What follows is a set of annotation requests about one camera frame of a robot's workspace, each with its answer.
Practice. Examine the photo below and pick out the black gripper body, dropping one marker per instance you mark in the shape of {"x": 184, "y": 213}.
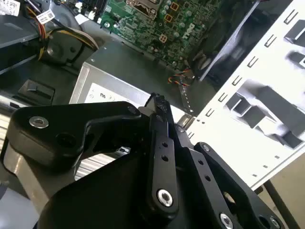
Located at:
{"x": 95, "y": 198}

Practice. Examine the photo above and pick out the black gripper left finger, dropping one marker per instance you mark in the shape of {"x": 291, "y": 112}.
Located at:
{"x": 59, "y": 133}

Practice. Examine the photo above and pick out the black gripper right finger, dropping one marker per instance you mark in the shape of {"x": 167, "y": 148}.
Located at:
{"x": 214, "y": 181}

